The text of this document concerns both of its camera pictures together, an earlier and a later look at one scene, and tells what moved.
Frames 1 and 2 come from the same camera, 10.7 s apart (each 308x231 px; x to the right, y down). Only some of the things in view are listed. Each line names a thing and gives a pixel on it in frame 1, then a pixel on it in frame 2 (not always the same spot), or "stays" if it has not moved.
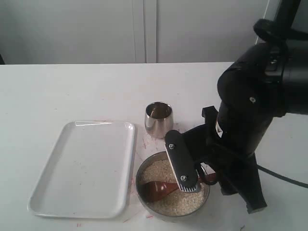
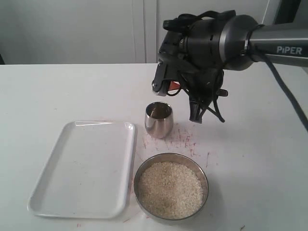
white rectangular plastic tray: x=89 y=174 stays
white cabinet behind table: x=101 y=32 stays
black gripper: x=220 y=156 -> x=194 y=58
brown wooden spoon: x=156 y=189 -> x=174 y=85
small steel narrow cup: x=159 y=119 stays
